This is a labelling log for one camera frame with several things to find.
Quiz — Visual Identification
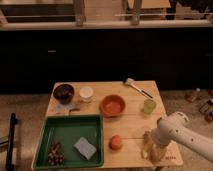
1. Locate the yellow banana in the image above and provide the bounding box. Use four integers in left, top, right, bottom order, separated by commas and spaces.
141, 131, 153, 159

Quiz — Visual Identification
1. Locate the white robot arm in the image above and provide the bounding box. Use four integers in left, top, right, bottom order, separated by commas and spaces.
151, 112, 213, 163

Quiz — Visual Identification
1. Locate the red bowl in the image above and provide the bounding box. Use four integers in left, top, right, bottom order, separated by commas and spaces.
99, 94, 126, 118

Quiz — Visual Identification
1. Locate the dark brown bowl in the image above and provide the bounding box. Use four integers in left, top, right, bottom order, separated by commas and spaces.
53, 84, 74, 104

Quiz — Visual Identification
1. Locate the orange fruit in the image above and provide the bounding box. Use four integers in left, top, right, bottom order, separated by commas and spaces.
109, 135, 123, 150

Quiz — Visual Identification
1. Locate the wooden folding table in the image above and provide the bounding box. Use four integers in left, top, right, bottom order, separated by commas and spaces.
31, 80, 184, 171

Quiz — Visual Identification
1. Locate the green cup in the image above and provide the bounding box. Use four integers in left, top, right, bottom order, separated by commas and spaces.
143, 99, 156, 115

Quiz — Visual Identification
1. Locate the grey sponge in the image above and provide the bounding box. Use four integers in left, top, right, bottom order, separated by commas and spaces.
74, 137, 97, 160

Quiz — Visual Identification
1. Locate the white cup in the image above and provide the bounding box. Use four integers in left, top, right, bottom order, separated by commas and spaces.
79, 86, 94, 102

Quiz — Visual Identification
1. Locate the green tray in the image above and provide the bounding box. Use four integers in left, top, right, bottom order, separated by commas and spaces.
33, 115, 104, 171

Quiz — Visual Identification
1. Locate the bunch of red grapes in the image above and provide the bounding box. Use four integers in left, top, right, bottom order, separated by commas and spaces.
48, 143, 64, 166

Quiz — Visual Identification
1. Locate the grey cloth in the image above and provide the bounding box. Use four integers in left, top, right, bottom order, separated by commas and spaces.
54, 103, 80, 114

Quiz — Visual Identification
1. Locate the black stand left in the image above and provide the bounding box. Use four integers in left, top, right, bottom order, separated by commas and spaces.
5, 113, 18, 171

